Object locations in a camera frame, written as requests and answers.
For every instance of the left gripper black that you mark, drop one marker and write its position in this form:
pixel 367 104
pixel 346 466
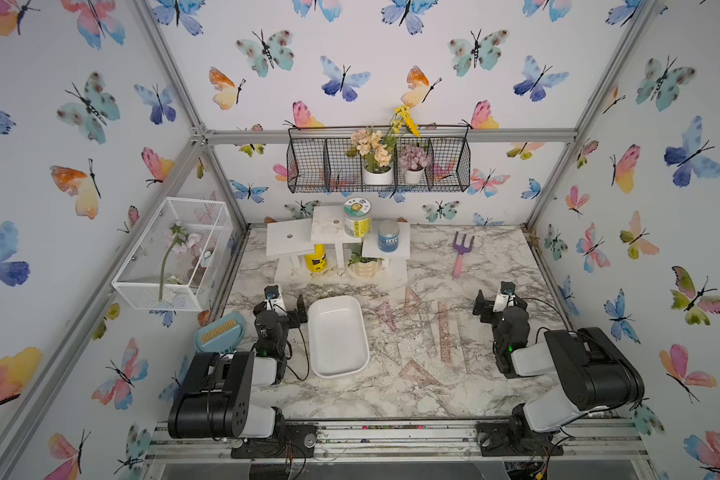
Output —
pixel 263 308

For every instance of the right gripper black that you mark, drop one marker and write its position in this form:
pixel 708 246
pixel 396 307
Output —
pixel 483 303

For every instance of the pink straight ruler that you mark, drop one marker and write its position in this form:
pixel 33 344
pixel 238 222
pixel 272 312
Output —
pixel 444 332

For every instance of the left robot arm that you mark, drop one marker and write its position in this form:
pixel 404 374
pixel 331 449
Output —
pixel 214 401

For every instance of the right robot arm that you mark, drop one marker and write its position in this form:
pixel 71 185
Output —
pixel 593 375

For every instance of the white storage box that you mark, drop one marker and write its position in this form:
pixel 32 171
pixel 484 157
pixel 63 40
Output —
pixel 338 343

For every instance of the blue brush dustpan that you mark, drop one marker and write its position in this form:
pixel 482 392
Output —
pixel 222 335

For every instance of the yellow bottle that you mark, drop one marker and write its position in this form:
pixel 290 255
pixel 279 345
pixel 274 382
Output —
pixel 316 261

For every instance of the purple garden fork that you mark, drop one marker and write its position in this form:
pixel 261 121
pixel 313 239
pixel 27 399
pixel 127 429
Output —
pixel 462 244

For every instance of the white stepped display stand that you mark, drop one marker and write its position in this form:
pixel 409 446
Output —
pixel 290 241

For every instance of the pink tall triangle ruler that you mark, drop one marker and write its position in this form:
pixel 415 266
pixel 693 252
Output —
pixel 412 302

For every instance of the small plant in cream pot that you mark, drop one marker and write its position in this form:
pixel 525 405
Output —
pixel 360 266

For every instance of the pink small triangle ruler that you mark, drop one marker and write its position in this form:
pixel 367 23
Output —
pixel 414 372

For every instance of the clear triangle ruler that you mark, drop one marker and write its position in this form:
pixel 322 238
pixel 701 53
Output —
pixel 410 348

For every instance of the pink artificial flower stem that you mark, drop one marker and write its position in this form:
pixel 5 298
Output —
pixel 180 241

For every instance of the purple triangle ruler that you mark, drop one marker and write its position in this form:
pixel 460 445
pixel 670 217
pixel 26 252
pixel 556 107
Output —
pixel 386 314

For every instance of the green lid jar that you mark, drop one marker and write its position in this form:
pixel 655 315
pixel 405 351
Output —
pixel 357 218

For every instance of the blue can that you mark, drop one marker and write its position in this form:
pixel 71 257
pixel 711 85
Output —
pixel 388 236

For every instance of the purple flowers white pot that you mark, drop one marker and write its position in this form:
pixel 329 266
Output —
pixel 414 160

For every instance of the beige flowers white pot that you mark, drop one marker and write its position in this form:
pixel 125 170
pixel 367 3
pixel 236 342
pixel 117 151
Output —
pixel 376 150

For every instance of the yellow artificial flowers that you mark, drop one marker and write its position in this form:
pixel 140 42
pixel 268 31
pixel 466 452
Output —
pixel 402 121

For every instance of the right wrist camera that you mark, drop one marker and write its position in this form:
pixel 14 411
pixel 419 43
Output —
pixel 506 297

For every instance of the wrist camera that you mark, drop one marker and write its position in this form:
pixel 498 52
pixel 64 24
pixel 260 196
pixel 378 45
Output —
pixel 274 300
pixel 506 297

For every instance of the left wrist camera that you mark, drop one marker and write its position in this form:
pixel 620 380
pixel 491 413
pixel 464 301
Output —
pixel 274 300

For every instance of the black wire wall basket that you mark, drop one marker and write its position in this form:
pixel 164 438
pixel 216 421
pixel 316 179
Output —
pixel 317 161

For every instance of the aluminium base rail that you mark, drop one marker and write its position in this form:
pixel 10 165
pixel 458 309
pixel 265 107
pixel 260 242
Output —
pixel 389 440

